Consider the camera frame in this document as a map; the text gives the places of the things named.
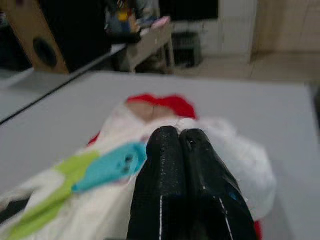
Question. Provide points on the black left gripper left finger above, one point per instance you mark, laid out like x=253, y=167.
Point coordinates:
x=160, y=175

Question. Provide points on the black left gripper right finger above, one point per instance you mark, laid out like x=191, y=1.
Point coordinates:
x=212, y=180

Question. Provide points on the white garment green blue print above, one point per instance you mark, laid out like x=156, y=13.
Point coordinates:
x=237, y=160

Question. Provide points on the red cloth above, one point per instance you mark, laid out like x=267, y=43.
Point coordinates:
x=180, y=103

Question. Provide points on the black crate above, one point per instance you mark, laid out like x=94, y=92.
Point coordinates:
x=186, y=50

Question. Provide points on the grey bench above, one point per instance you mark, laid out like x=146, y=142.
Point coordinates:
x=150, y=43

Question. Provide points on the white panelled cupboard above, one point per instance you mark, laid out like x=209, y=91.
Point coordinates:
x=235, y=27

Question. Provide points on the pile of colourful clothes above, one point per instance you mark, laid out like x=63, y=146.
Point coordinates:
x=130, y=15

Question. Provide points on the large black cabinet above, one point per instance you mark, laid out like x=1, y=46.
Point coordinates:
x=75, y=30

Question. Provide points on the black television screen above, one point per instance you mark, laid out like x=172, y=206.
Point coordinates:
x=190, y=8

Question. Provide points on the wooden speaker box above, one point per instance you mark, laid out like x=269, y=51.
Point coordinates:
x=27, y=30

